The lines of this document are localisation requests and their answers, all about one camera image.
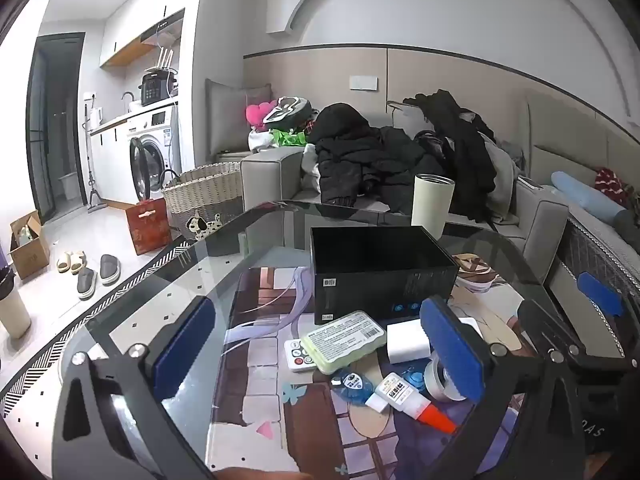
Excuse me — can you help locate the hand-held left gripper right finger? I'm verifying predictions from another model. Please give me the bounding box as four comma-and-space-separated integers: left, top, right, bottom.
419, 296, 601, 480

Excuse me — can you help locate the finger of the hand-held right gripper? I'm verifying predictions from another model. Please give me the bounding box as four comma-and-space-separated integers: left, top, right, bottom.
517, 300, 627, 372
575, 271, 640, 322

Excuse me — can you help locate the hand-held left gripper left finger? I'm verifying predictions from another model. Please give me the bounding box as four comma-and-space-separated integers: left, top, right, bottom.
52, 296, 217, 480

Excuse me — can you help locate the white tape roll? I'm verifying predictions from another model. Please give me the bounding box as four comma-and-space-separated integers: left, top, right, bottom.
424, 352, 468, 402

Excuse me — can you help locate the black box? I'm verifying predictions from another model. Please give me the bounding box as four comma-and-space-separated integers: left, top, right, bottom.
310, 226, 460, 326

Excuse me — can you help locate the green and white case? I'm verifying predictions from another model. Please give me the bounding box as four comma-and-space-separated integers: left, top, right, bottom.
299, 310, 387, 376

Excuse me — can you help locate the dark checked blanket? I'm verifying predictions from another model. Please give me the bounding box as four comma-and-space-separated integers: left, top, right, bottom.
562, 207, 640, 311

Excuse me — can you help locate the white charger adapter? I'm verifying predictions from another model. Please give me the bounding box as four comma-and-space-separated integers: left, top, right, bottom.
387, 317, 436, 363

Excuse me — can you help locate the small blue bottle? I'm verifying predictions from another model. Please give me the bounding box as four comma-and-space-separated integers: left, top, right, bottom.
400, 365, 427, 392

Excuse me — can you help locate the glue bottle orange cap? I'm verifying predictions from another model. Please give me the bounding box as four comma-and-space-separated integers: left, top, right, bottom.
375, 374, 458, 435

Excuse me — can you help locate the printed desk mat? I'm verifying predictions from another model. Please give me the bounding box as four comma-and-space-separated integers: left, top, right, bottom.
210, 252, 543, 480

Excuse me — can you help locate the blue bolster pillow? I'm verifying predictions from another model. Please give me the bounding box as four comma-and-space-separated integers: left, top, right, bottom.
551, 171, 628, 221

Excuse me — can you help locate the blue bottle white cap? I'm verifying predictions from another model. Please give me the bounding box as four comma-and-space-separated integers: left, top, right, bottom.
330, 369, 391, 413

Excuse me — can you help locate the grey slipper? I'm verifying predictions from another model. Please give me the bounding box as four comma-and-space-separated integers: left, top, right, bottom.
77, 267, 99, 300
100, 254, 121, 285

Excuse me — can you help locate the white remote control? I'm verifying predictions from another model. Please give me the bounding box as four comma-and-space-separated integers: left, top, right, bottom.
284, 339, 321, 373

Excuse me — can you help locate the red patterned cloth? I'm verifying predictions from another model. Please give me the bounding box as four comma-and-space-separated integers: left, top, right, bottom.
595, 167, 629, 206

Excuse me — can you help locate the spotted dog figure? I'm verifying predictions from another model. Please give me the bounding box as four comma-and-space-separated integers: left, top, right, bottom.
186, 212, 223, 241

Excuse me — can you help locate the red wooden box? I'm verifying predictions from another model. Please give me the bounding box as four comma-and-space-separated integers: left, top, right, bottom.
125, 198, 173, 256

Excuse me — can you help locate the white tumbler cup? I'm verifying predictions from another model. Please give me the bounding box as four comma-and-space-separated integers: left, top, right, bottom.
411, 174, 456, 241

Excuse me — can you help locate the black and white rug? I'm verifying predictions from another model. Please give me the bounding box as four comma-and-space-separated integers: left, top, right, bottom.
0, 237, 198, 413

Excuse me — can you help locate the wicker basket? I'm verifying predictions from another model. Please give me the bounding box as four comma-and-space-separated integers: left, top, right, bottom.
161, 164, 246, 241

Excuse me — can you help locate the grey upholstered headboard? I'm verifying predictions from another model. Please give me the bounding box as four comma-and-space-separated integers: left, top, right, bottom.
525, 89, 640, 196

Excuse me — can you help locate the mop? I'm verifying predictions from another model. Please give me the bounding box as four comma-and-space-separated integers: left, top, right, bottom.
82, 105, 107, 211

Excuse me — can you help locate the beige cup black lid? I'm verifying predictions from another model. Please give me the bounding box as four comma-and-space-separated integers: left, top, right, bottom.
0, 267, 32, 339

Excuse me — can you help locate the cardboard box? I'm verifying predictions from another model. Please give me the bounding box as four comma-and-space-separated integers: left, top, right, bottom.
10, 210, 51, 280

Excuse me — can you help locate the grey sofa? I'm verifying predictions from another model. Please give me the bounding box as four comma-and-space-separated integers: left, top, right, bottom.
240, 145, 573, 286

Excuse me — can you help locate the black puffer jacket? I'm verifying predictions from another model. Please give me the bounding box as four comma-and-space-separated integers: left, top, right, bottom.
315, 125, 446, 213

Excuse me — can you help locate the black coat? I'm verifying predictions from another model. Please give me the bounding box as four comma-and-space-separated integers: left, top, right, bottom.
415, 89, 498, 223

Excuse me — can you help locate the white trash bin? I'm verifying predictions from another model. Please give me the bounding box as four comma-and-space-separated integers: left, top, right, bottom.
59, 172, 81, 200

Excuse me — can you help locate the white base cabinet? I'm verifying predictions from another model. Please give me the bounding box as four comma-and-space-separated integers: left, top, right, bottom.
89, 112, 132, 207

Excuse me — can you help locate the white washing machine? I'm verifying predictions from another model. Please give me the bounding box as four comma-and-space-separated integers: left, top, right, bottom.
127, 102, 182, 201

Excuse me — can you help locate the white plastic bag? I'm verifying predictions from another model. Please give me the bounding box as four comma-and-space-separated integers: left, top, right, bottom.
248, 130, 281, 152

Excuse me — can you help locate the grey cushion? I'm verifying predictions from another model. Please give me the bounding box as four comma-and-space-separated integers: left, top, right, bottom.
205, 78, 273, 161

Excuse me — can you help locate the green bag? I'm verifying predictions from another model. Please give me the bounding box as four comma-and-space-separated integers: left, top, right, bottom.
270, 129, 308, 148

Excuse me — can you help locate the pink plush toy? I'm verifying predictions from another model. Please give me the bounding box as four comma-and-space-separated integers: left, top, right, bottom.
245, 101, 276, 128

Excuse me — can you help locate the black fleece garment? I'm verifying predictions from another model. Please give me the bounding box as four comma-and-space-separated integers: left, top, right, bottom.
305, 102, 373, 146

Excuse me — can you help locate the black and white backpack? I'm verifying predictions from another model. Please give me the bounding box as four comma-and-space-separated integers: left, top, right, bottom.
262, 95, 313, 128

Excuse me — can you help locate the black air fryer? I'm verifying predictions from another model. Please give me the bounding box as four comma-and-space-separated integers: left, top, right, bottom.
140, 71, 174, 106

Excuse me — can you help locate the dark glass door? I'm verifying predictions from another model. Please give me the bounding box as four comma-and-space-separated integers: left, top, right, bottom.
25, 32, 87, 226

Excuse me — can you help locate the white router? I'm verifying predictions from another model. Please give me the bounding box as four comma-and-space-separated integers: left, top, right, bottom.
146, 46, 177, 74

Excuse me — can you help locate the range hood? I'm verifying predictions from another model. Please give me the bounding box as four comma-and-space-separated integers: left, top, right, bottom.
140, 17, 185, 44

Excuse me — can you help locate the white wall cabinet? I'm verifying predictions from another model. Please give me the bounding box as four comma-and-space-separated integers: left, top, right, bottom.
98, 7, 186, 68

